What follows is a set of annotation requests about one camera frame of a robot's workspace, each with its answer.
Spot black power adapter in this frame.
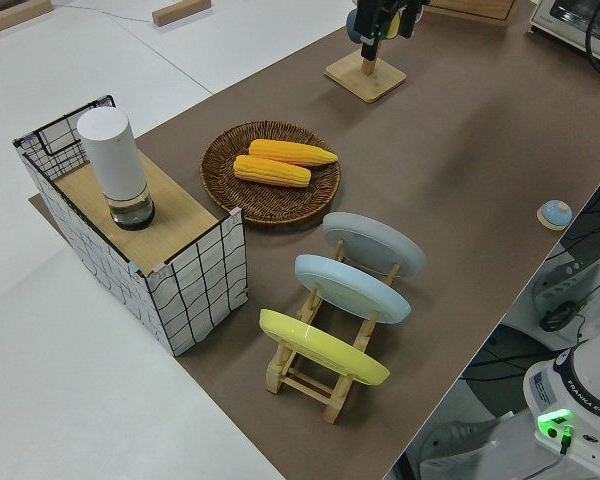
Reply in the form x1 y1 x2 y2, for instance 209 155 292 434
539 301 578 332

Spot long wooden block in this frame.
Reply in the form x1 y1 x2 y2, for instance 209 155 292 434
0 0 54 36

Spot white power strip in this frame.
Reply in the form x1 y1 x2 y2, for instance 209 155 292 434
531 247 599 314

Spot short wooden block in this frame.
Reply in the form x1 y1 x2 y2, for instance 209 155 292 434
151 0 213 27

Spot yellow plate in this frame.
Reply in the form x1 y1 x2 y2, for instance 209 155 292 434
258 308 392 387

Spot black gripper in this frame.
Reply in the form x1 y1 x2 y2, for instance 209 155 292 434
355 0 427 62

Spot round wicker basket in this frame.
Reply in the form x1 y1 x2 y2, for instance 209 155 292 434
200 119 342 226

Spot grey plate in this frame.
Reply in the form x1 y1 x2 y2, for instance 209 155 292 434
322 211 427 279

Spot dark blue mug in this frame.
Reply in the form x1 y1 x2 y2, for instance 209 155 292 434
345 7 403 45

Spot wooden mug tree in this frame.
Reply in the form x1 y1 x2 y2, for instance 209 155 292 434
324 49 408 105

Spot brown table mat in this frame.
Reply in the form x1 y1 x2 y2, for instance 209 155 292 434
28 7 600 480

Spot white wire grid storage box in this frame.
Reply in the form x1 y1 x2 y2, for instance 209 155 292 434
13 93 251 357

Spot blue dome call bell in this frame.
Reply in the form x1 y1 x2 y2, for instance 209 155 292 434
536 199 574 231

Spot wooden plate rack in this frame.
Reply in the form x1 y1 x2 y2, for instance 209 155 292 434
265 239 401 425

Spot light blue plate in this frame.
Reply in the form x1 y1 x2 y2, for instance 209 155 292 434
294 253 412 326

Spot silver toaster oven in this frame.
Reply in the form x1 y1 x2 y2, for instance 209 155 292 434
527 0 600 56

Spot white cylinder humidifier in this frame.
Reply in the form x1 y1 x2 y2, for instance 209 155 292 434
76 107 157 232

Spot yellow corn cob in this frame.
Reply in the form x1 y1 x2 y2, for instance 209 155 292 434
233 154 312 189
248 138 340 168

